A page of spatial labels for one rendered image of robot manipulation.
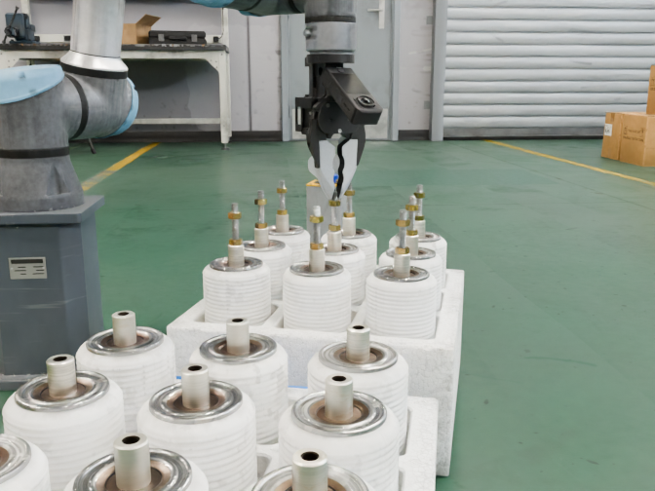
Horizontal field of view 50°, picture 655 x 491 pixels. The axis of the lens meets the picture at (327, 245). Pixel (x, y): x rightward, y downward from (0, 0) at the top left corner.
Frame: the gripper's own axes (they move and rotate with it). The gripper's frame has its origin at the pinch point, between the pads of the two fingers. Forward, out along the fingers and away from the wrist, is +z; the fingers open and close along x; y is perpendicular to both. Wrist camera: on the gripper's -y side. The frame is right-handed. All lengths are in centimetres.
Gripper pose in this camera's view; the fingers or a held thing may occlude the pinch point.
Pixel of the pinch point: (336, 190)
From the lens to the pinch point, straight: 106.6
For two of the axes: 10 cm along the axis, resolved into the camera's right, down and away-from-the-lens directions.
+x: -8.9, 1.1, -4.5
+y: -4.6, -2.0, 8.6
